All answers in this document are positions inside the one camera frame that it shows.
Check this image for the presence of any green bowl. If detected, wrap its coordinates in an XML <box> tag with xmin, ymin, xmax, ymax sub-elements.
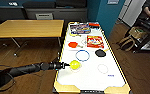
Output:
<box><xmin>69</xmin><ymin>59</ymin><xmax>82</xmax><ymax>71</ymax></box>

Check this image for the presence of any orange game paddle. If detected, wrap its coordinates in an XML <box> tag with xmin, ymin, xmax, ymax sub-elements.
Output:
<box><xmin>67</xmin><ymin>40</ymin><xmax>80</xmax><ymax>49</ymax></box>
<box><xmin>88</xmin><ymin>21</ymin><xmax>101</xmax><ymax>28</ymax></box>

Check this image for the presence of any yellow white-top game table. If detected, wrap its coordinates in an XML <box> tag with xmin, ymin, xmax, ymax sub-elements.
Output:
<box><xmin>52</xmin><ymin>21</ymin><xmax>132</xmax><ymax>94</ymax></box>

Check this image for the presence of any red game box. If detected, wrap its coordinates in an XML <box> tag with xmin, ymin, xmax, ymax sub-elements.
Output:
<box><xmin>86</xmin><ymin>34</ymin><xmax>104</xmax><ymax>48</ymax></box>

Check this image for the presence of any colourful game box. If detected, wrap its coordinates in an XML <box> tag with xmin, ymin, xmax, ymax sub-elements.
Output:
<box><xmin>68</xmin><ymin>22</ymin><xmax>91</xmax><ymax>35</ymax></box>

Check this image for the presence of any yellow wooden table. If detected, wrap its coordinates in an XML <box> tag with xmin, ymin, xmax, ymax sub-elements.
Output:
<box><xmin>0</xmin><ymin>18</ymin><xmax>66</xmax><ymax>58</ymax></box>

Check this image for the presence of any dark grey bench sofa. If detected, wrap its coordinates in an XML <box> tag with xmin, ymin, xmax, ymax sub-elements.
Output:
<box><xmin>0</xmin><ymin>0</ymin><xmax>89</xmax><ymax>21</ymax></box>

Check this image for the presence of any brown bag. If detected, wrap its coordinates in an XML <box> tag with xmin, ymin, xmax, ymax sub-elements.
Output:
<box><xmin>118</xmin><ymin>35</ymin><xmax>136</xmax><ymax>52</ymax></box>

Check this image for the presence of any brown cardboard box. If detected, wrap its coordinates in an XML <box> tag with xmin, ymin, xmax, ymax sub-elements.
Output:
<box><xmin>128</xmin><ymin>26</ymin><xmax>146</xmax><ymax>40</ymax></box>

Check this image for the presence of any white round ring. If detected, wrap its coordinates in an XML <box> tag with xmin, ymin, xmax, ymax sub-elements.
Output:
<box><xmin>97</xmin><ymin>63</ymin><xmax>110</xmax><ymax>75</ymax></box>

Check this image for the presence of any pale yellow wall sign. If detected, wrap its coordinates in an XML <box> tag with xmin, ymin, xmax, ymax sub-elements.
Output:
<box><xmin>106</xmin><ymin>0</ymin><xmax>119</xmax><ymax>5</ymax></box>

